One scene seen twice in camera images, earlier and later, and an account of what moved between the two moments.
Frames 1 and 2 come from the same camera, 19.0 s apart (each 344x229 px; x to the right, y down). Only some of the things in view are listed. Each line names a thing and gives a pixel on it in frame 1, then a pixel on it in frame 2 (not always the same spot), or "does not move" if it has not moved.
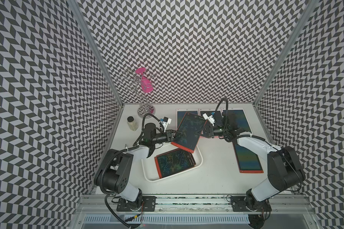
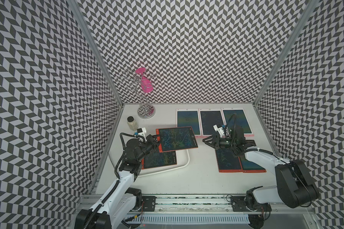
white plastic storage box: (150, 173) → (183, 160)
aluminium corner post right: (311, 7) does not move
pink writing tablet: (241, 119) does not move
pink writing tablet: (180, 113) does not move
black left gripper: (169, 135) → (152, 140)
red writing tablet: (190, 125) → (227, 162)
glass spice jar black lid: (132, 123) does not move
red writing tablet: (248, 161) does not move
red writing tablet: (173, 161) → (175, 139)
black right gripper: (207, 134) → (215, 143)
